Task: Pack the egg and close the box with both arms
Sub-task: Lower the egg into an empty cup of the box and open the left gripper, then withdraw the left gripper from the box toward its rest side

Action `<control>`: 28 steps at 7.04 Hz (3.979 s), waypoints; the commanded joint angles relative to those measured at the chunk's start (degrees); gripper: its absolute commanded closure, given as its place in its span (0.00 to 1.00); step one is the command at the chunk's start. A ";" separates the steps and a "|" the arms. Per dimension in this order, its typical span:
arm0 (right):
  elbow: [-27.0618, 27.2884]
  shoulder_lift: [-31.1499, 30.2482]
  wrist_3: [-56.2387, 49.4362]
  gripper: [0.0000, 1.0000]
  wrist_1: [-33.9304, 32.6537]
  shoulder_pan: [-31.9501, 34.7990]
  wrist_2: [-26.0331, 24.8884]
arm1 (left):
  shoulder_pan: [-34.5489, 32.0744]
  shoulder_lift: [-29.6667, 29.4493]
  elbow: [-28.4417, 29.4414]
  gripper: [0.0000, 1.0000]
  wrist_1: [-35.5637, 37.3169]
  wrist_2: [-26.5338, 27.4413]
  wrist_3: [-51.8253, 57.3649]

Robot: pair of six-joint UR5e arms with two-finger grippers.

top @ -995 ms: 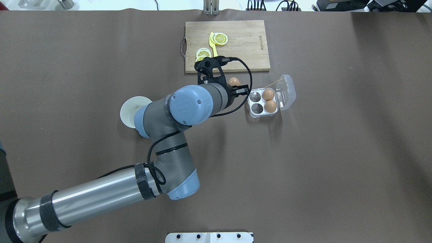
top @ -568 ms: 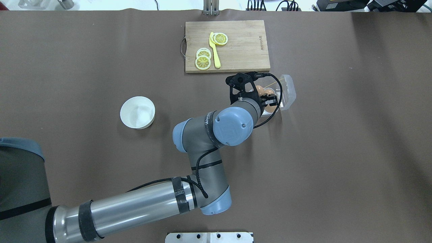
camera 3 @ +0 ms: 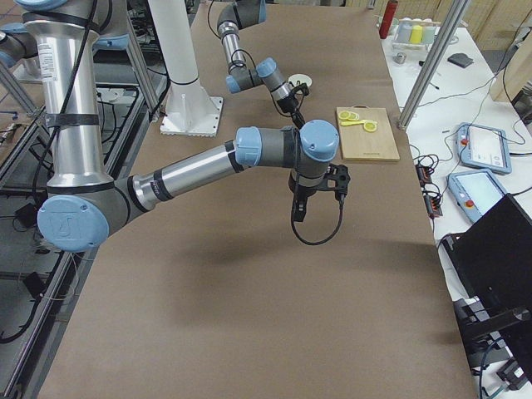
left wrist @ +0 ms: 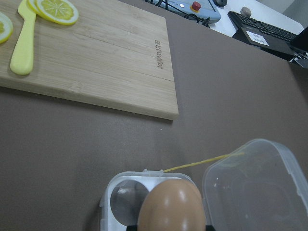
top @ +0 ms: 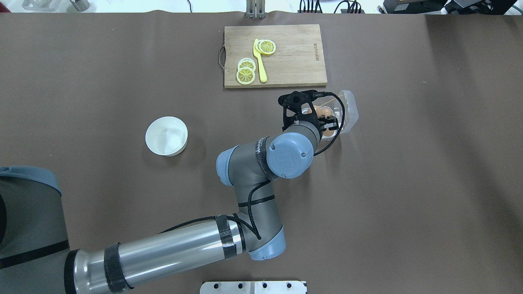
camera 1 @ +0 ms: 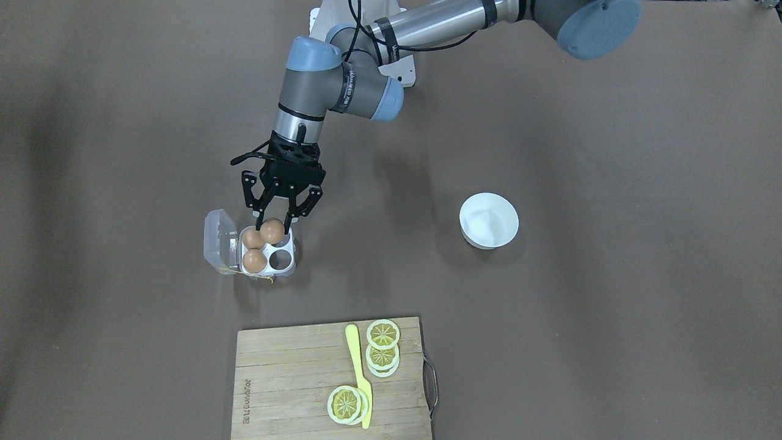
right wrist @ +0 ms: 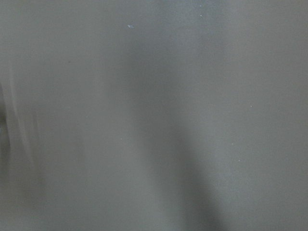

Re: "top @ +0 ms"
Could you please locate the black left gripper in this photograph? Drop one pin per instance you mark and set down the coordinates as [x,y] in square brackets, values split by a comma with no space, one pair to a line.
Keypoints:
[329,123]

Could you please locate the brown egg from bowl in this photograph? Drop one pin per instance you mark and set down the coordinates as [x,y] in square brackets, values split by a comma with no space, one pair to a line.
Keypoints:
[323,111]

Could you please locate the clear plastic egg box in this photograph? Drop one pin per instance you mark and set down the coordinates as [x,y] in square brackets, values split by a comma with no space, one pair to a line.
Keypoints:
[351,111]

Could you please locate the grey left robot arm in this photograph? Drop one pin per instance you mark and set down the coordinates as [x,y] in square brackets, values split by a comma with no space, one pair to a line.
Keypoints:
[35,253]

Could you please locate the brown egg front left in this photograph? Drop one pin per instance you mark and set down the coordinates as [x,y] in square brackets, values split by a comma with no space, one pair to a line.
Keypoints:
[329,133]

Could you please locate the yellow plastic knife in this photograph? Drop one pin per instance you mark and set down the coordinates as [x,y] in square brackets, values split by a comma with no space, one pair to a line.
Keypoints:
[261,70]

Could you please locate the wooden cutting board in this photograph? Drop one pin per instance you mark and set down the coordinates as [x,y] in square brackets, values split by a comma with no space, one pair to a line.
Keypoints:
[298,60]

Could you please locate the lemon slice middle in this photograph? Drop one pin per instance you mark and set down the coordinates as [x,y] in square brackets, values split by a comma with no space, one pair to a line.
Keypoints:
[246,63]

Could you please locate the lemon slice under near knife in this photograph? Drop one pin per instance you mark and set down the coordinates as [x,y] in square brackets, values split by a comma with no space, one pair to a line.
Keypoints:
[257,46]

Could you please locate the power strip with plugs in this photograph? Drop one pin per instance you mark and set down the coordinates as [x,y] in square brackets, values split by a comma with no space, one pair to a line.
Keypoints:
[330,6]

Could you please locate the white bowl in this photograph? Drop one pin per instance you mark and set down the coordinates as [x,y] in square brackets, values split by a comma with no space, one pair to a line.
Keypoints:
[167,136]

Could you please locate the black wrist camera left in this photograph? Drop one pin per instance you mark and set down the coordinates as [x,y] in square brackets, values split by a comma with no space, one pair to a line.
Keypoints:
[292,104]

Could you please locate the metal board handle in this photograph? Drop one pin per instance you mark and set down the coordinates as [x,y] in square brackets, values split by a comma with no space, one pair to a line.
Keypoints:
[221,57]

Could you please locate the aluminium frame post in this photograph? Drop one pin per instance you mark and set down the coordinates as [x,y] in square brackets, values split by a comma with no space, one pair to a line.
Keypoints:
[255,9]

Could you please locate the white metal mount base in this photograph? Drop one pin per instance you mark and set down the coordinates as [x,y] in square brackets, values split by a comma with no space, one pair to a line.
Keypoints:
[254,287]

